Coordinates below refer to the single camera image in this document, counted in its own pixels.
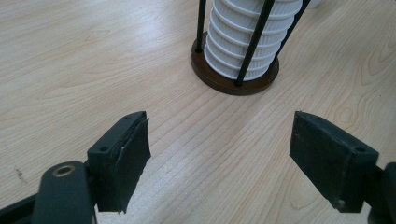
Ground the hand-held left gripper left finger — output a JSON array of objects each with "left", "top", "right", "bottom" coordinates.
[{"left": 87, "top": 110, "right": 152, "bottom": 215}]

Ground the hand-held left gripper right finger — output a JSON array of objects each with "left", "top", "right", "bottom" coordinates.
[{"left": 289, "top": 110, "right": 380, "bottom": 214}]

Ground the stack of white paper cups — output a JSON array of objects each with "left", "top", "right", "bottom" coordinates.
[{"left": 204, "top": 0, "right": 304, "bottom": 82}]

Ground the black wire cup holder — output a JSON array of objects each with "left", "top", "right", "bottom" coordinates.
[{"left": 191, "top": 0, "right": 312, "bottom": 96}]

